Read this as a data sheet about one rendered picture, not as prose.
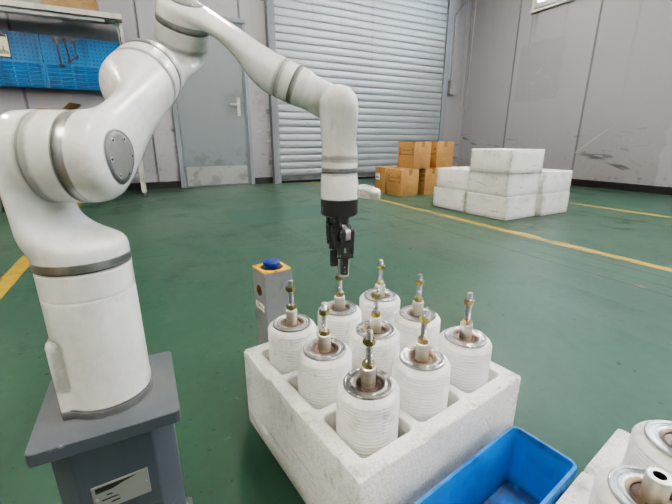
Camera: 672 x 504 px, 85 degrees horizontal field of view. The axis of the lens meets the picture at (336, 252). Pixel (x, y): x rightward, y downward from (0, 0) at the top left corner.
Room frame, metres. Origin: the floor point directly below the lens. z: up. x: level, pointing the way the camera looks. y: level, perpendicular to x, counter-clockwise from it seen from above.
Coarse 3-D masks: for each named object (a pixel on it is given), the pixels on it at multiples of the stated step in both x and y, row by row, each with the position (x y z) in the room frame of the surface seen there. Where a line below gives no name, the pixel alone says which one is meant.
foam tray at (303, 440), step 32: (256, 352) 0.67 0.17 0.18; (256, 384) 0.63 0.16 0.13; (288, 384) 0.57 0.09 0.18; (512, 384) 0.58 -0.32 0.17; (256, 416) 0.65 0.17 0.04; (288, 416) 0.52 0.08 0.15; (320, 416) 0.49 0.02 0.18; (448, 416) 0.49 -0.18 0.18; (480, 416) 0.52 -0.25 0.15; (512, 416) 0.59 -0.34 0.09; (288, 448) 0.53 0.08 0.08; (320, 448) 0.44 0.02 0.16; (384, 448) 0.42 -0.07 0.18; (416, 448) 0.43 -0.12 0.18; (448, 448) 0.47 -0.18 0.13; (480, 448) 0.53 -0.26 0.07; (320, 480) 0.44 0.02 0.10; (352, 480) 0.38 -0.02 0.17; (384, 480) 0.39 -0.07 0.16; (416, 480) 0.43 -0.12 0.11
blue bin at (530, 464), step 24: (504, 432) 0.52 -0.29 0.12; (480, 456) 0.47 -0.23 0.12; (504, 456) 0.52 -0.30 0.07; (528, 456) 0.51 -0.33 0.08; (552, 456) 0.48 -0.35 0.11; (456, 480) 0.44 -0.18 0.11; (480, 480) 0.47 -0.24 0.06; (504, 480) 0.52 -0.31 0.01; (528, 480) 0.50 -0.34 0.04; (552, 480) 0.47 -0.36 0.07
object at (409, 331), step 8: (400, 320) 0.69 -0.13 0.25; (432, 320) 0.68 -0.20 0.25; (440, 320) 0.69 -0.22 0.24; (400, 328) 0.68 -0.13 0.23; (408, 328) 0.67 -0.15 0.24; (416, 328) 0.66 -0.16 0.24; (432, 328) 0.67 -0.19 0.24; (400, 336) 0.68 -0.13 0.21; (408, 336) 0.67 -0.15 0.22; (416, 336) 0.66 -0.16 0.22; (432, 336) 0.67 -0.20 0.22; (400, 344) 0.68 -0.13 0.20; (408, 344) 0.67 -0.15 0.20; (432, 344) 0.67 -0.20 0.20
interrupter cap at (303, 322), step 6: (276, 318) 0.68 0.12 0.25; (282, 318) 0.68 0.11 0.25; (300, 318) 0.68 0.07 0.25; (306, 318) 0.68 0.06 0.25; (276, 324) 0.66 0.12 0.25; (282, 324) 0.66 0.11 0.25; (300, 324) 0.66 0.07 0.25; (306, 324) 0.66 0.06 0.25; (282, 330) 0.63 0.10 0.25; (288, 330) 0.63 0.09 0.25; (294, 330) 0.63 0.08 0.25; (300, 330) 0.63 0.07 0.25
